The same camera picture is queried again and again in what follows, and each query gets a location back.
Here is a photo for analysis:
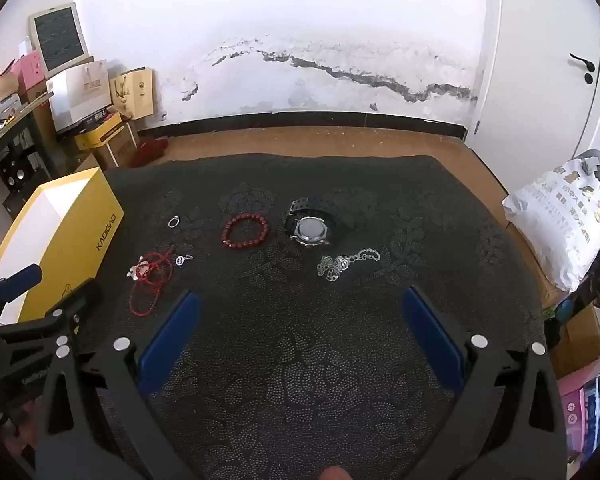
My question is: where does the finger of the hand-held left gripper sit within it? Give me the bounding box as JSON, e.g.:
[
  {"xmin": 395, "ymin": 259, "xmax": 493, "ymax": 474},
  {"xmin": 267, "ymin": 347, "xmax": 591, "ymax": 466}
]
[
  {"xmin": 0, "ymin": 263, "xmax": 44, "ymax": 328},
  {"xmin": 0, "ymin": 282, "xmax": 104, "ymax": 345}
]

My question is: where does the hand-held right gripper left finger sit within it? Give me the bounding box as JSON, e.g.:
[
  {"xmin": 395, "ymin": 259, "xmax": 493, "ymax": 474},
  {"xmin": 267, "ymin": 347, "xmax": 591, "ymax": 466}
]
[{"xmin": 35, "ymin": 289, "xmax": 201, "ymax": 480}]

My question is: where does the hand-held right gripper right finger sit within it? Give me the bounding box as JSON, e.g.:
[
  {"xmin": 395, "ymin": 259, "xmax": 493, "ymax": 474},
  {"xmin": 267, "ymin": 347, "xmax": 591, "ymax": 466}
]
[{"xmin": 402, "ymin": 285, "xmax": 567, "ymax": 480}]

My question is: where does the yellow box with white inside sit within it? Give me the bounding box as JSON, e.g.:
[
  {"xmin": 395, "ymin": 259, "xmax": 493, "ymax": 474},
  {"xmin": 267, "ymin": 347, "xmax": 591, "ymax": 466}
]
[{"xmin": 0, "ymin": 166, "xmax": 126, "ymax": 326}]

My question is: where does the red string necklace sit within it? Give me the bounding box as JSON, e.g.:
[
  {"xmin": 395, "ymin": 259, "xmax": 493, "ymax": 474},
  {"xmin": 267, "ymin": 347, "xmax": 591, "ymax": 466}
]
[{"xmin": 126, "ymin": 244, "xmax": 178, "ymax": 317}]

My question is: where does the red bead bracelet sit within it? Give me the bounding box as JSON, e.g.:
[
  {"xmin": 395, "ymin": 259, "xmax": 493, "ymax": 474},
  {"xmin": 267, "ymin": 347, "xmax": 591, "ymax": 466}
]
[{"xmin": 221, "ymin": 212, "xmax": 271, "ymax": 251}]

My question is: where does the black strap wristwatch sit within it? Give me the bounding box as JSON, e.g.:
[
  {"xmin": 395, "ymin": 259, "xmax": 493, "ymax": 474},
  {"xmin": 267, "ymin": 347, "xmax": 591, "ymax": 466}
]
[{"xmin": 283, "ymin": 199, "xmax": 353, "ymax": 248}]

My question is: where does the black speaker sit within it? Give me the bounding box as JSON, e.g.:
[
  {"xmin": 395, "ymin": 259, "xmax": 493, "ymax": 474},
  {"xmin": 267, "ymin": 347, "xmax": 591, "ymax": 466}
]
[{"xmin": 0, "ymin": 152, "xmax": 36, "ymax": 193}]

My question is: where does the dark floral patterned blanket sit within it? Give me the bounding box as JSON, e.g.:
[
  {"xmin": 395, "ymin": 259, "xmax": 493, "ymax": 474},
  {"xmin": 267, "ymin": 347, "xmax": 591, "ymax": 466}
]
[{"xmin": 75, "ymin": 152, "xmax": 551, "ymax": 480}]

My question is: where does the small cardboard box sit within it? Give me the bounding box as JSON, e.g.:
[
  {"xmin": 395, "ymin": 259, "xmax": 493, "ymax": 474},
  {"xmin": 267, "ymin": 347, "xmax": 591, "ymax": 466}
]
[{"xmin": 72, "ymin": 152, "xmax": 103, "ymax": 175}]

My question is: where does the open cardboard box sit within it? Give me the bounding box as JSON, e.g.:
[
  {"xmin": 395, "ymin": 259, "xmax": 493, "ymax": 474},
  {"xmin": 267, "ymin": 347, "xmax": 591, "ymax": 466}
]
[{"xmin": 550, "ymin": 300, "xmax": 600, "ymax": 378}]

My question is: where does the black desk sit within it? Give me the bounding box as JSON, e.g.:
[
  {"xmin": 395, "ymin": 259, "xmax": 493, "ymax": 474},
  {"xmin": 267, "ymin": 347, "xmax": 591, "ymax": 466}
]
[{"xmin": 0, "ymin": 95, "xmax": 56, "ymax": 196}]

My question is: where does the tall cardboard box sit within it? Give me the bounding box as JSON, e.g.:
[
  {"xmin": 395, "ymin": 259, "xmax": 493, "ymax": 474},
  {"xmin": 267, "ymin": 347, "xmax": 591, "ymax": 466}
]
[{"xmin": 92, "ymin": 127, "xmax": 141, "ymax": 170}]

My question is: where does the flat yellow box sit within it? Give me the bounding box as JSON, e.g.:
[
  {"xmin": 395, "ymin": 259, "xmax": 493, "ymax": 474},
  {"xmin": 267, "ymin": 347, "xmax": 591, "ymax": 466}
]
[{"xmin": 74, "ymin": 119, "xmax": 131, "ymax": 151}]

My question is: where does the pink and blue box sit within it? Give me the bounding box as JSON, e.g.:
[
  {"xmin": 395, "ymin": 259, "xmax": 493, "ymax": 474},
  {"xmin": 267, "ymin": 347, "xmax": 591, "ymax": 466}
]
[{"xmin": 557, "ymin": 345, "xmax": 600, "ymax": 461}]

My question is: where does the red cloth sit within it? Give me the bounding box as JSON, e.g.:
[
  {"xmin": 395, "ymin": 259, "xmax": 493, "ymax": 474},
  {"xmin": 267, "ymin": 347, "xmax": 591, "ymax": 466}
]
[{"xmin": 131, "ymin": 139, "xmax": 170, "ymax": 167}]

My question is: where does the white printed plastic bag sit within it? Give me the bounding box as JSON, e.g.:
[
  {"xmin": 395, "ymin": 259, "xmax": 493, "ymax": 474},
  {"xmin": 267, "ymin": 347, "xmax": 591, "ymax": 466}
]
[{"xmin": 502, "ymin": 157, "xmax": 600, "ymax": 293}]

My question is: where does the woven straw basket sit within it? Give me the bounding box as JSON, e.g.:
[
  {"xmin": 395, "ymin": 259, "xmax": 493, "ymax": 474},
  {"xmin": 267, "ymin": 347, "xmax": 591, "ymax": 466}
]
[{"xmin": 0, "ymin": 62, "xmax": 21, "ymax": 108}]

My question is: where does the white cardboard box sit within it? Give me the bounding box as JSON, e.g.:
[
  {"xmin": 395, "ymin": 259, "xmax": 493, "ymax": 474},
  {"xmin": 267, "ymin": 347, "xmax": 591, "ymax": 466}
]
[{"xmin": 46, "ymin": 59, "xmax": 115, "ymax": 133}]

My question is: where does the brown paper bag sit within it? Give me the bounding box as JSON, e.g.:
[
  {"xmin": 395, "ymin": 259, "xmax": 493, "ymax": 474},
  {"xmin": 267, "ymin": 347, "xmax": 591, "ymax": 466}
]
[{"xmin": 110, "ymin": 66, "xmax": 156, "ymax": 121}]

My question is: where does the old beige monitor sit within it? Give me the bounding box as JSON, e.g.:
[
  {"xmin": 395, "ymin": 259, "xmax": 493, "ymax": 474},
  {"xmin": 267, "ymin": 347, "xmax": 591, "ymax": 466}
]
[{"xmin": 28, "ymin": 2, "xmax": 90, "ymax": 75}]

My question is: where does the white door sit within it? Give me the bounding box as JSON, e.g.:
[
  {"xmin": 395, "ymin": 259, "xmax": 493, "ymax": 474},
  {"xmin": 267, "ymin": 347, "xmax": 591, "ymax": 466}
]
[{"xmin": 472, "ymin": 0, "xmax": 600, "ymax": 161}]

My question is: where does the silver chain bracelet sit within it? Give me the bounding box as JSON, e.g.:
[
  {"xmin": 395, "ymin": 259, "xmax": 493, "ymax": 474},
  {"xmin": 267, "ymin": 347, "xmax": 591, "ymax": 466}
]
[{"xmin": 316, "ymin": 247, "xmax": 382, "ymax": 283}]

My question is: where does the black door handle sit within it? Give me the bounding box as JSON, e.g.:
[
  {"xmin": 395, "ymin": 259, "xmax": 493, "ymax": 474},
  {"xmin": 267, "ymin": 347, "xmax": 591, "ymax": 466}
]
[{"xmin": 569, "ymin": 52, "xmax": 600, "ymax": 85}]

